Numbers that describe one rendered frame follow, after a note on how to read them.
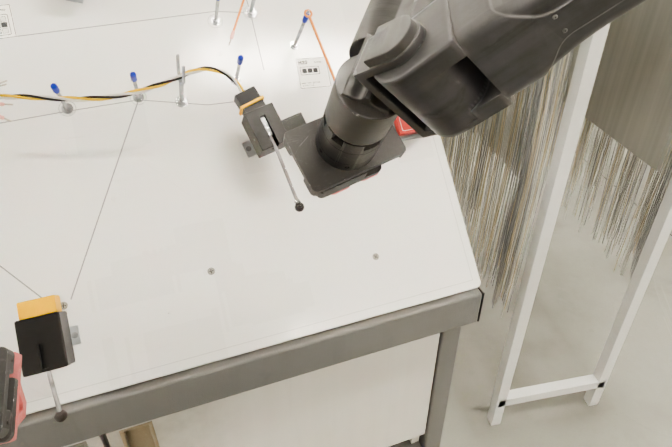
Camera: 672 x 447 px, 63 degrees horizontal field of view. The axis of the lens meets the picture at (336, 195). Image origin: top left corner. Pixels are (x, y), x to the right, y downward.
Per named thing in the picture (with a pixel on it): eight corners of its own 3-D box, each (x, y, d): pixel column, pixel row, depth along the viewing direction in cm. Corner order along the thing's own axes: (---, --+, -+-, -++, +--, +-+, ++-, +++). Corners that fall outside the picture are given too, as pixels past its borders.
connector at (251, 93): (251, 128, 76) (252, 123, 74) (232, 99, 76) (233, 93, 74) (269, 119, 77) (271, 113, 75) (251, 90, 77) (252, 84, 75)
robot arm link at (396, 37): (402, 47, 34) (482, 125, 39) (452, -80, 38) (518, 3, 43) (293, 91, 44) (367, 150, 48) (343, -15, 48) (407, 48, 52)
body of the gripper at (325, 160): (280, 141, 53) (287, 104, 46) (370, 104, 56) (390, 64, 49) (311, 200, 51) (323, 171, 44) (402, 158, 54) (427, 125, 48)
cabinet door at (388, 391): (425, 435, 111) (444, 315, 92) (145, 536, 95) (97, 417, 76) (420, 426, 113) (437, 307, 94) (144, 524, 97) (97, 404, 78)
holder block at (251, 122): (258, 158, 76) (262, 151, 73) (240, 122, 77) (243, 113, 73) (285, 146, 78) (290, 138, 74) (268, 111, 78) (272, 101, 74)
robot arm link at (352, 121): (326, 94, 40) (399, 125, 40) (358, 22, 43) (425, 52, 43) (313, 135, 46) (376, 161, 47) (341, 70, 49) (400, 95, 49)
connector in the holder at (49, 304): (25, 320, 64) (18, 320, 62) (22, 303, 65) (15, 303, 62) (62, 311, 66) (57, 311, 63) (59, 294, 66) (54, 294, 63)
